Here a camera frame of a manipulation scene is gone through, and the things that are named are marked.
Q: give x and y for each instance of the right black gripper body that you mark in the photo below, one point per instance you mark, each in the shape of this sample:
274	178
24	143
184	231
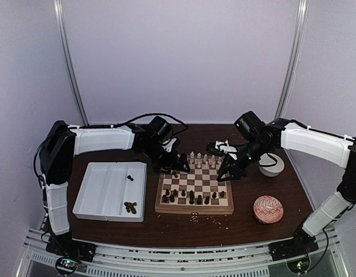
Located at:
243	169

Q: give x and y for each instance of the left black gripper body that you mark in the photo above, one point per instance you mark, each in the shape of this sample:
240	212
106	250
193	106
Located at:
168	163

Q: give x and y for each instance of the wooden chess board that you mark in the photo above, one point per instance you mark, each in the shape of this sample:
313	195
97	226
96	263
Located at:
202	182

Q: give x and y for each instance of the dark chess piece corner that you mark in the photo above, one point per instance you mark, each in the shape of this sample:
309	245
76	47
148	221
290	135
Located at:
164	198

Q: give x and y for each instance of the white plastic divided tray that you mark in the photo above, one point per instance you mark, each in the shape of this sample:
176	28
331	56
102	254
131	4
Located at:
105	188

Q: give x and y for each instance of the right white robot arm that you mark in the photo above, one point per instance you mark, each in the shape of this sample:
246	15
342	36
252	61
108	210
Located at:
319	157

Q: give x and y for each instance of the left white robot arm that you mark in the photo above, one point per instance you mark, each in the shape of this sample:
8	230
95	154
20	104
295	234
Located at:
62	159

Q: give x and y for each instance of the white chess pieces group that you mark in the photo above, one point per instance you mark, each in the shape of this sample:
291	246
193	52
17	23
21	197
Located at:
204	161

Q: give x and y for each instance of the dark chess pieces lower pile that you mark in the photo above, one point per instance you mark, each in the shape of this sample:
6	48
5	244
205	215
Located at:
130	207

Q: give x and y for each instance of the white ceramic bowl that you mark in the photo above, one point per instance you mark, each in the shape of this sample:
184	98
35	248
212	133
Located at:
270	165

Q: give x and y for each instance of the red patterned bowl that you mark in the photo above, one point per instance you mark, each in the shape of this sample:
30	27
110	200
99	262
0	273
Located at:
268	209

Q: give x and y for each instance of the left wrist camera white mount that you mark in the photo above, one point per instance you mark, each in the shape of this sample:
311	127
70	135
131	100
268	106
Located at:
170	144

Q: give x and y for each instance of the right wrist camera with cable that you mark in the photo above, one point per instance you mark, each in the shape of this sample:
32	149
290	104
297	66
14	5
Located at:
220	148

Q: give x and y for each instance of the aluminium front rail frame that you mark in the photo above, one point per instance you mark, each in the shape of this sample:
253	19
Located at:
236	260

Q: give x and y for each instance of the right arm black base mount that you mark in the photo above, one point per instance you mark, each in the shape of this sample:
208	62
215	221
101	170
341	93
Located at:
290	248

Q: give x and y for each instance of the right aluminium corner post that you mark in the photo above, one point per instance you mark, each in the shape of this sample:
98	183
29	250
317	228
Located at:
295	53

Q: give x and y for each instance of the aluminium corner post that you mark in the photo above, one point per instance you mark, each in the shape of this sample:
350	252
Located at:
295	53
60	18

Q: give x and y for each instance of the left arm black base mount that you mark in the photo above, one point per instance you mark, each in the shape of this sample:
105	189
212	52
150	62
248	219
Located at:
76	250

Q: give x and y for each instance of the left aluminium corner post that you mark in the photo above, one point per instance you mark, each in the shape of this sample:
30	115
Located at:
60	18

